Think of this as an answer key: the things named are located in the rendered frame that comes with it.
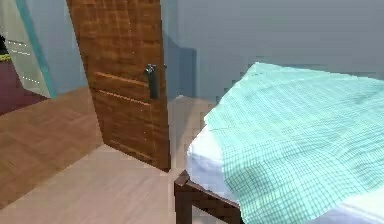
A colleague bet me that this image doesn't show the bed with turquoise checked blanket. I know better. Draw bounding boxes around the bed with turquoise checked blanket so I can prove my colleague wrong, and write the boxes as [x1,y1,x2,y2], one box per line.
[173,61,384,224]

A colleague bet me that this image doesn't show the brown wooden room door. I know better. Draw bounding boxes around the brown wooden room door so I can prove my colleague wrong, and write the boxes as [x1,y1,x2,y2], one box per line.
[65,0,172,173]

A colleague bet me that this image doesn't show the dark metal door handle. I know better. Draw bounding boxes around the dark metal door handle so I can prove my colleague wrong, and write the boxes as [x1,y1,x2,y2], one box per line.
[144,63,160,100]

